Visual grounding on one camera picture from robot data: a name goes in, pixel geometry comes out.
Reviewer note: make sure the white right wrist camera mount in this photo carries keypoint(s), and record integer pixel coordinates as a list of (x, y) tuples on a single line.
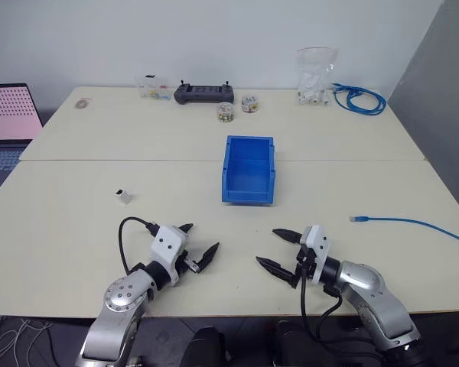
[(320, 244)]

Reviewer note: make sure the blue plastic bin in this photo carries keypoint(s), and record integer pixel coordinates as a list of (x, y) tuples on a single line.
[(248, 179)]

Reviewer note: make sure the open laptop with pink screen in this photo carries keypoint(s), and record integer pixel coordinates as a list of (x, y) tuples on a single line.
[(5, 114)]

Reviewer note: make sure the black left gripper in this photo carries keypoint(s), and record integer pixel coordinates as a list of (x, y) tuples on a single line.
[(181, 264)]

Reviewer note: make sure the clear bag of white connectors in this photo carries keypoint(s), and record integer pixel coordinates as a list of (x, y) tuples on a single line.
[(313, 84)]

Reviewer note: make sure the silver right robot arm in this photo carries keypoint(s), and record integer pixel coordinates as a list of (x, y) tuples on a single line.
[(371, 290)]

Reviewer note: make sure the small round tape roll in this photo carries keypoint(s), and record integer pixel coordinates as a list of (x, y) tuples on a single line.
[(81, 103)]

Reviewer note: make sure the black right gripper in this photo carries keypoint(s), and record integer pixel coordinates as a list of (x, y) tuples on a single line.
[(306, 265)]

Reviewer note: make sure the clear box of small parts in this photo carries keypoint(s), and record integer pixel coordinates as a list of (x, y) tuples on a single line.
[(153, 89)]

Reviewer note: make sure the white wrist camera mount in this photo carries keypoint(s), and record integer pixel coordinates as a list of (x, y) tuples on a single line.
[(320, 244), (167, 244)]

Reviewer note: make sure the dark grey remote controller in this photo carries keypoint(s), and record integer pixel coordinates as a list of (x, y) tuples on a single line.
[(204, 93)]

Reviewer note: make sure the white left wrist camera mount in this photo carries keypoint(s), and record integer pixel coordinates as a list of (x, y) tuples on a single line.
[(167, 244)]

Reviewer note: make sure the round clear jar of beads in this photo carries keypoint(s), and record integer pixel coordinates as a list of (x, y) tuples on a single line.
[(225, 112), (249, 104)]

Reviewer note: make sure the small white adapter plug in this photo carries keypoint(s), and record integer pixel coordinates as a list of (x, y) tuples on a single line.
[(124, 196)]

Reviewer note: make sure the dark rounded shape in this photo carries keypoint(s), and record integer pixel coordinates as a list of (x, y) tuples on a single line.
[(210, 348)]

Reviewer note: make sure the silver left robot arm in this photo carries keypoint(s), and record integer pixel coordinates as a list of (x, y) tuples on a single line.
[(116, 306)]

